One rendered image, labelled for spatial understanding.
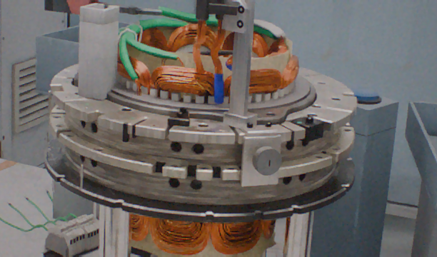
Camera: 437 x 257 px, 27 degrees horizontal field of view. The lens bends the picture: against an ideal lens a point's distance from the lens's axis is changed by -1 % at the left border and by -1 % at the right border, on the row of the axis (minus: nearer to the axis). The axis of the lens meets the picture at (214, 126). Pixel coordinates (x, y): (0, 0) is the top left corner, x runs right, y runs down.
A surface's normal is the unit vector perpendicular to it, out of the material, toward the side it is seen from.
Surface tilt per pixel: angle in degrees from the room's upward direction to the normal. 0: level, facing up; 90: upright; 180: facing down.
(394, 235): 0
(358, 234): 90
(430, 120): 90
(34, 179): 0
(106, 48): 90
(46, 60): 90
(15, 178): 0
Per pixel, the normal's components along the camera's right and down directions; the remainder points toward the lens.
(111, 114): 0.06, -0.95
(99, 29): -0.43, 0.25
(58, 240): -0.64, 0.19
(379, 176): 0.72, 0.25
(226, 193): 0.18, 0.30
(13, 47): 0.92, 0.17
